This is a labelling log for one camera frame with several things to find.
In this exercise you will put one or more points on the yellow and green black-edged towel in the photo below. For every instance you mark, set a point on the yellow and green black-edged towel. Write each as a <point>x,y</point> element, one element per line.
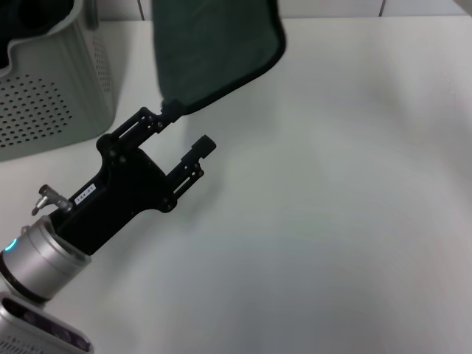
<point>214,48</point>

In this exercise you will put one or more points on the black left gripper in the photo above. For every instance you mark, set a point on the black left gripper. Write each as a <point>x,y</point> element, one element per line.
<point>121,191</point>

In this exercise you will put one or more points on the grey perforated storage box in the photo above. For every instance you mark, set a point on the grey perforated storage box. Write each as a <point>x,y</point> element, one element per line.
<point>44,73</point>

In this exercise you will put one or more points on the white and silver left arm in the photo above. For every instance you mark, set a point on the white and silver left arm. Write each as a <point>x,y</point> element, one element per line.
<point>40,258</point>

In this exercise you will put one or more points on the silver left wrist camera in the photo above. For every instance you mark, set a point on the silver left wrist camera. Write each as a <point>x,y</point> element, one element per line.
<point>37,332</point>

